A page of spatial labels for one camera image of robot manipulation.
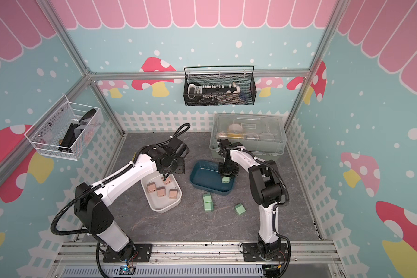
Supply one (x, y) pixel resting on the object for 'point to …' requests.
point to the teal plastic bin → (204, 176)
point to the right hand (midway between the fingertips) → (224, 176)
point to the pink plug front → (161, 191)
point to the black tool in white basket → (69, 139)
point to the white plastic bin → (162, 204)
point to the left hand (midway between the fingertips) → (175, 171)
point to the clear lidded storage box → (263, 134)
